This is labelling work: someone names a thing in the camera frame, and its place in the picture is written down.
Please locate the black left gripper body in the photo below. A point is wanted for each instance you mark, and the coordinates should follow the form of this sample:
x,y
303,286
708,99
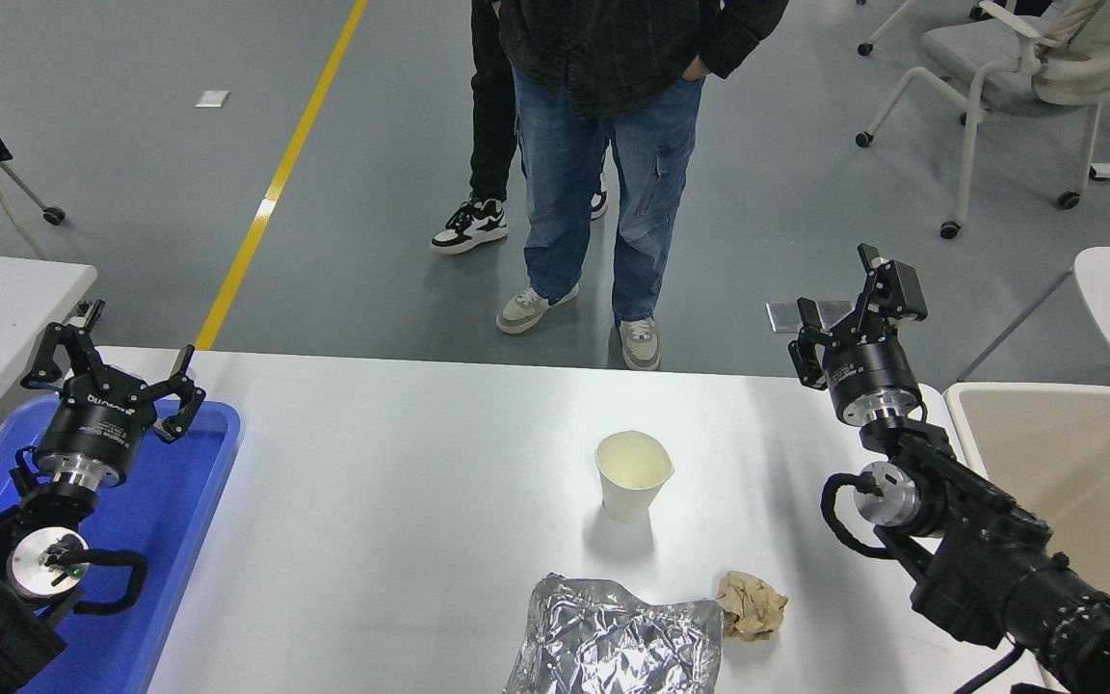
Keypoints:
x,y
92,424

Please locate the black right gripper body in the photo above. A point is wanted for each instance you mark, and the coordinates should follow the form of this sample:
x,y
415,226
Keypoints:
x,y
868,371

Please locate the white paper cup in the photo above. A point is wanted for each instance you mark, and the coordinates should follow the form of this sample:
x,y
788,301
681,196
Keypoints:
x,y
627,496

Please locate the tan paper ball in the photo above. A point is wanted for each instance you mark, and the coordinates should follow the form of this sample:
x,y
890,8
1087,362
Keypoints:
x,y
753,607

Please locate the silver foil tray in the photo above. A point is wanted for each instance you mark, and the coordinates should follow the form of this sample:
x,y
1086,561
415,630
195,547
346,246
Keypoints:
x,y
613,646

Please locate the silver floor socket plate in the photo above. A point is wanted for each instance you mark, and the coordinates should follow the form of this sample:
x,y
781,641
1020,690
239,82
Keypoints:
x,y
839,310
781,318

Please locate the blue plastic tray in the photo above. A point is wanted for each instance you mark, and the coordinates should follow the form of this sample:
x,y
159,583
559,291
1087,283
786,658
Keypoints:
x,y
179,501

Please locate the large pale plastic bin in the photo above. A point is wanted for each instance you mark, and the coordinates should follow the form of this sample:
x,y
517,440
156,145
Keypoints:
x,y
1075,463

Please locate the white wheeled chair leg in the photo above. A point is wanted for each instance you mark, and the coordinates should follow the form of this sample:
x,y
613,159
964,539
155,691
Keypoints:
x,y
864,48

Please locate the person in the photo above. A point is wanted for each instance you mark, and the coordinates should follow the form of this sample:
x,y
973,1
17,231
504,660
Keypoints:
x,y
492,116
565,173

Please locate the white frame grey seat chair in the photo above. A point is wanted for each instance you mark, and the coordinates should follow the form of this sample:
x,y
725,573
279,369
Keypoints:
x,y
974,58

